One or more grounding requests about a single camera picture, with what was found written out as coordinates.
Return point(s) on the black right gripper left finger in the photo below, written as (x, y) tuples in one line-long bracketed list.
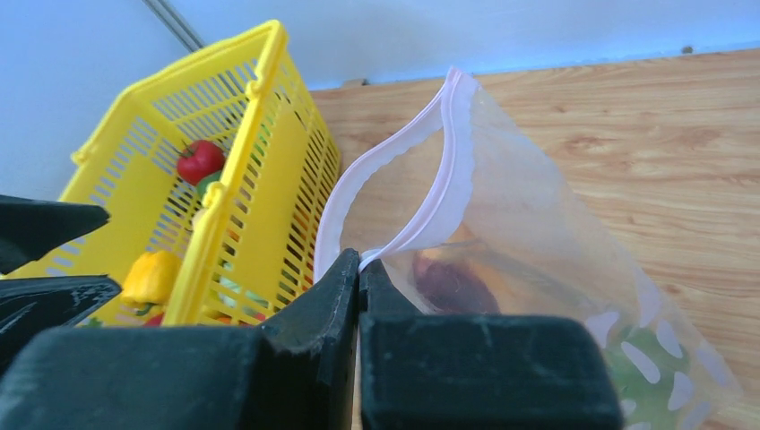
[(294, 371)]

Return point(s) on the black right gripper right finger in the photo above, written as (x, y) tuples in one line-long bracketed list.
[(476, 371)]

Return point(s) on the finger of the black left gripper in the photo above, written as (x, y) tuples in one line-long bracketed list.
[(30, 306), (31, 228)]

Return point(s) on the clear zip top bag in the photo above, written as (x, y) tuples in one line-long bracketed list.
[(460, 182)]

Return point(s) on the green bell pepper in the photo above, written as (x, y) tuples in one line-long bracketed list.
[(643, 372)]

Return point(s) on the yellow bell pepper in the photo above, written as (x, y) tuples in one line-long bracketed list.
[(151, 279)]

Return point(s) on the green leafy vegetable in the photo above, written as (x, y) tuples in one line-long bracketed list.
[(202, 186)]

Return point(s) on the red tomato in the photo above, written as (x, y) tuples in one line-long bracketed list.
[(199, 160)]

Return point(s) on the yellow plastic basket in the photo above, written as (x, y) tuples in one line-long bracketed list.
[(248, 247)]

